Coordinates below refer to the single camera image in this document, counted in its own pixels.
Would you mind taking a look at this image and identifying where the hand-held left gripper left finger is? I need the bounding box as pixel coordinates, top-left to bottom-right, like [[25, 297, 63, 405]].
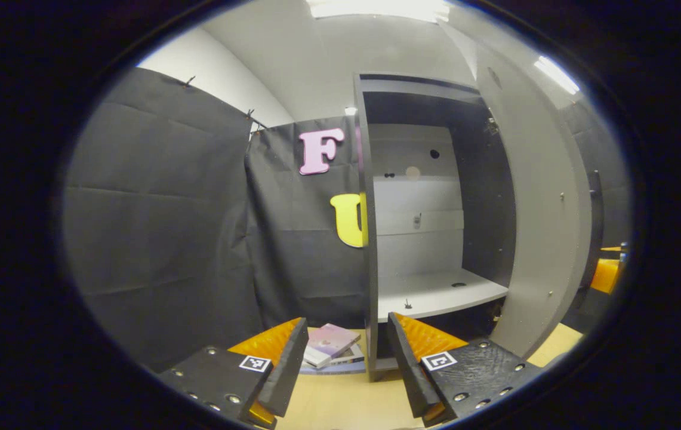
[[158, 317, 310, 429]]

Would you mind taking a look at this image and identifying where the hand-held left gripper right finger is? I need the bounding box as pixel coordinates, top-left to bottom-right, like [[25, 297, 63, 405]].
[[388, 312, 547, 428]]

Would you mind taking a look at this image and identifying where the black cabinet door handle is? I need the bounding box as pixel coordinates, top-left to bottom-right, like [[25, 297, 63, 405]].
[[590, 170, 605, 294]]

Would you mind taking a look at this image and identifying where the dark grey cabinet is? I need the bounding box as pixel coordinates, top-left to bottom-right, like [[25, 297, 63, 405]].
[[353, 73, 517, 383]]

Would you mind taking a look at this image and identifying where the white cabinet shelf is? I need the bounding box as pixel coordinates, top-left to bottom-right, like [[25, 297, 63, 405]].
[[378, 269, 510, 324]]

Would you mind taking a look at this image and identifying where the grey blue round mat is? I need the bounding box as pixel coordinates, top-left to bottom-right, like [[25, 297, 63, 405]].
[[298, 358, 368, 376]]

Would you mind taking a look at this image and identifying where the pink book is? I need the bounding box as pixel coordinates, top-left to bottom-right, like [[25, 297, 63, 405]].
[[303, 323, 362, 369]]

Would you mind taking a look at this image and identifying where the printed book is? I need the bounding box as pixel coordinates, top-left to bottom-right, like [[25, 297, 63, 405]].
[[328, 343, 367, 366]]

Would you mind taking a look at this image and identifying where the black backdrop cloth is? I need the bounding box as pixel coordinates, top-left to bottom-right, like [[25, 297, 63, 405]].
[[61, 66, 634, 372]]

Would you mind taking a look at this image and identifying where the ceiling light panel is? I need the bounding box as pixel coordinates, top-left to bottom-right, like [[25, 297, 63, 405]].
[[307, 0, 452, 23], [534, 55, 580, 96]]

